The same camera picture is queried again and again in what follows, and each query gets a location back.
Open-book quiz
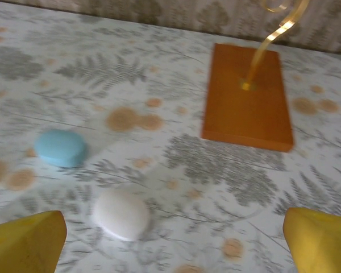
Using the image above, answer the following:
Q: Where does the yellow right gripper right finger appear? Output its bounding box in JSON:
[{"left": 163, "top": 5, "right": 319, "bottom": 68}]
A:
[{"left": 282, "top": 206, "right": 341, "bottom": 273}]

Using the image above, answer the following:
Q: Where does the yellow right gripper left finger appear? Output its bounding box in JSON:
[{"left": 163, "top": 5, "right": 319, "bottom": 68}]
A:
[{"left": 0, "top": 210, "right": 68, "bottom": 273}]

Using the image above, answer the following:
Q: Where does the white small cup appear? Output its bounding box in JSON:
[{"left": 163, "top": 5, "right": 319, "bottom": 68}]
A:
[{"left": 91, "top": 189, "right": 151, "bottom": 242}]

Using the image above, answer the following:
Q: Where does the blue earbud charging case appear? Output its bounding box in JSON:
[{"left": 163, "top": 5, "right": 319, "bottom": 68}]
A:
[{"left": 34, "top": 128, "right": 89, "bottom": 168}]

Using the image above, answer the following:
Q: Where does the gold wire stand orange base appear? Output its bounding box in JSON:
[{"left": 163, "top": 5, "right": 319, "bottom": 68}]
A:
[{"left": 201, "top": 0, "right": 310, "bottom": 154}]

